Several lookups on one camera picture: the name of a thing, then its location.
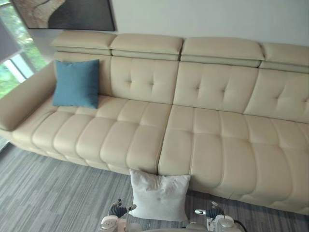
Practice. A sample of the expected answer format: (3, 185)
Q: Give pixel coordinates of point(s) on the framed abstract wall painting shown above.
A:
(70, 15)

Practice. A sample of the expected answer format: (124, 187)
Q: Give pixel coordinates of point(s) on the blue square cushion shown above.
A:
(76, 83)

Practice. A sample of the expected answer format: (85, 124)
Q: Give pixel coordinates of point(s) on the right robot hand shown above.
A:
(212, 212)

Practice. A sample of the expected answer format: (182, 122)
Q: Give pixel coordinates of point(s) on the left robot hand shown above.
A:
(117, 209)

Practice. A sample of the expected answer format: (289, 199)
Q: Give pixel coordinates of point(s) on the grey roller window blind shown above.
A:
(8, 43)

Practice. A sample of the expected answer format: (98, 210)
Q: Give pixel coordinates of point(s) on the silver robot torso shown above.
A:
(159, 226)

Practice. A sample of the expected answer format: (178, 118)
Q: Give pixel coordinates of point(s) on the cream leather sofa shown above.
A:
(207, 116)

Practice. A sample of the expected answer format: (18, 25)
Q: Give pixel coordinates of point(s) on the white square cushion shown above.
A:
(159, 195)

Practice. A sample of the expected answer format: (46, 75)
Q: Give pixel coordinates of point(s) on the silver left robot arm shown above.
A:
(109, 223)

